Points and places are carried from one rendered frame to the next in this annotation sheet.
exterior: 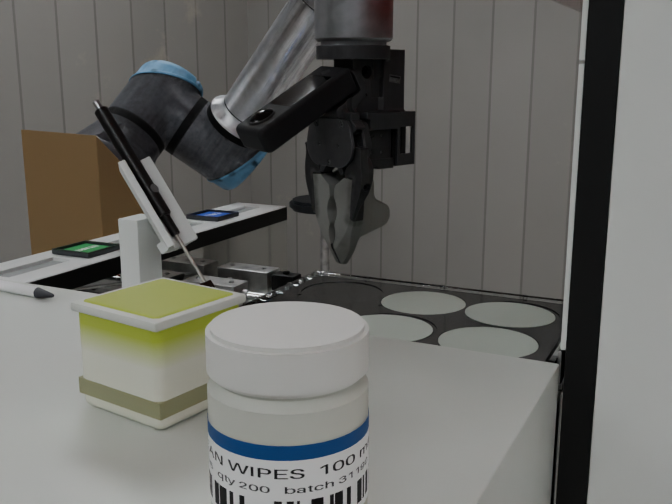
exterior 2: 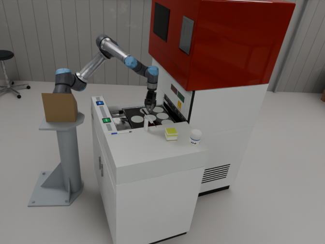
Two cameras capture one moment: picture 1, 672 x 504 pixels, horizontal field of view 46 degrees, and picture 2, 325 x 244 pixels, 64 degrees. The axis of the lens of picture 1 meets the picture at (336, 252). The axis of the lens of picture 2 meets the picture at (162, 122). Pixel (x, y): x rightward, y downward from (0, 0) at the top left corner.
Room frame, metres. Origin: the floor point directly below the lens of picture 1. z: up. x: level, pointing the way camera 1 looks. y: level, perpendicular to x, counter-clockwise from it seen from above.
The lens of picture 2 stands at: (-0.38, 1.27, 2.01)
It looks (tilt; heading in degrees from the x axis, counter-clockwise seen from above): 33 degrees down; 309
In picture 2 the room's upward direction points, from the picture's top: 7 degrees clockwise
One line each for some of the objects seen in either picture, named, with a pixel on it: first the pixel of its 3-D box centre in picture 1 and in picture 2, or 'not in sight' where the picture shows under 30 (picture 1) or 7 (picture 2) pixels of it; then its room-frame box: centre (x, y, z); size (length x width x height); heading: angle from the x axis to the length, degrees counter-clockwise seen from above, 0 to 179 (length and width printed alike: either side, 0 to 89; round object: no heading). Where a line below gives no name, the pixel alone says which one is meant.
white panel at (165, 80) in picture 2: (638, 205); (168, 91); (0.89, -0.34, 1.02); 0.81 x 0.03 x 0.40; 154
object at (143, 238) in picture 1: (155, 239); (148, 121); (0.64, 0.15, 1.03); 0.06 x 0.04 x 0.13; 64
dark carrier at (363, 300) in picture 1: (389, 329); (150, 117); (0.81, -0.06, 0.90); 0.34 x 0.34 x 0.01; 64
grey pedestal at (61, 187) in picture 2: not in sight; (57, 155); (1.41, 0.47, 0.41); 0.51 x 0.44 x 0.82; 49
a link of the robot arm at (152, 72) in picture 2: not in sight; (152, 74); (0.79, -0.02, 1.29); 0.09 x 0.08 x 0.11; 4
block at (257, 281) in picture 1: (248, 276); (113, 113); (1.05, 0.12, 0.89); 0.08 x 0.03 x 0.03; 64
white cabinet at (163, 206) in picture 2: not in sight; (137, 171); (0.79, 0.07, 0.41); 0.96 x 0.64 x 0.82; 154
